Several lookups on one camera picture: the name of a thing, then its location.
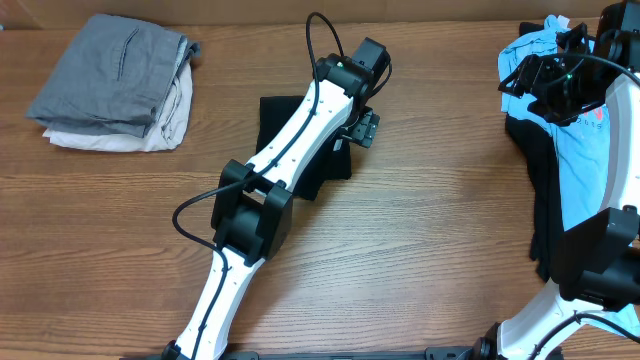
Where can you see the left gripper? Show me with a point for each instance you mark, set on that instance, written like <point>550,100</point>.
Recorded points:
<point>364,127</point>

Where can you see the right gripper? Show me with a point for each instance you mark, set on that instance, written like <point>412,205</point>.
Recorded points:
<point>532,76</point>

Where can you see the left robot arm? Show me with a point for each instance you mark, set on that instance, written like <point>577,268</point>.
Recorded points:
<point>252,213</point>

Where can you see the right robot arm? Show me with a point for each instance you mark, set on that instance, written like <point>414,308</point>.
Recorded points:
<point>595,268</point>

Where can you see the light blue printed t-shirt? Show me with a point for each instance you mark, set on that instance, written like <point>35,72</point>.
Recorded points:
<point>582,147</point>

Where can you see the folded white trousers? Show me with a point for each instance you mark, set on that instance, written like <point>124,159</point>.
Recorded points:
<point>166,133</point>

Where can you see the folded grey trousers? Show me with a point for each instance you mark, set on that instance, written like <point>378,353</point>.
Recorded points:
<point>113,78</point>

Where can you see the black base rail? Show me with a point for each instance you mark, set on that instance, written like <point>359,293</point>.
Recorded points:
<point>430,353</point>

